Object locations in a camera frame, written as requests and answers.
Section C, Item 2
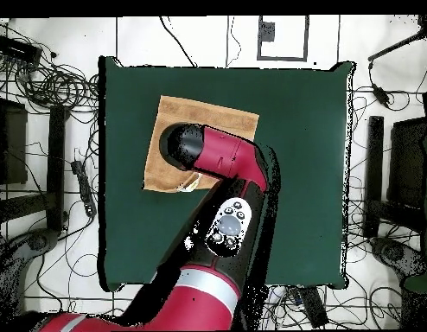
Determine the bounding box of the black pole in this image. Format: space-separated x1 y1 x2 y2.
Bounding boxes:
367 29 427 63

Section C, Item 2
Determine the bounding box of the black power adapter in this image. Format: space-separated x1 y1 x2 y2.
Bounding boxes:
371 83 392 108

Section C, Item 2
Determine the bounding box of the long black power strip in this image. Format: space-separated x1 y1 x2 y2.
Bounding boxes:
70 159 98 218

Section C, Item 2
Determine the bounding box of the grey caster foot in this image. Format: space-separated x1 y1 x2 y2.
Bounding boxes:
0 227 61 274
369 235 427 279

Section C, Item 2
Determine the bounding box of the short black power strip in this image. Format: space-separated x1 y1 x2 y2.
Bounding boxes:
297 285 330 329

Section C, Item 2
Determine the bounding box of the small grey box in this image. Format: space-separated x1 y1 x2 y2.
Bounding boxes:
258 21 277 43

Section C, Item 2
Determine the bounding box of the dark green tablecloth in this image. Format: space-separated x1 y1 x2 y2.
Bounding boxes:
97 54 356 292

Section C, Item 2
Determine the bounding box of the black electronics box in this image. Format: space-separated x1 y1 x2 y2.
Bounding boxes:
0 35 43 66

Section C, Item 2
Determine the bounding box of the black stand bar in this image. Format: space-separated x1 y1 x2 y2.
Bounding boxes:
46 104 70 232
362 115 385 239

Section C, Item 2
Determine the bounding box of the dark rectangular panel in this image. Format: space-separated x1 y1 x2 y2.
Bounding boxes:
386 116 427 208
0 97 29 185

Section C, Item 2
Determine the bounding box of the tangle of black cables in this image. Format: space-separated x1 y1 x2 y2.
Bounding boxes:
0 51 100 115

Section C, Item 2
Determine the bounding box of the grey square frame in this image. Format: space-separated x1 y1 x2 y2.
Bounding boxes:
256 15 310 63

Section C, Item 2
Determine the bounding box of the yellow terry towel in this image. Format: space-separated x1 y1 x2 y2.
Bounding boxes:
143 95 260 194

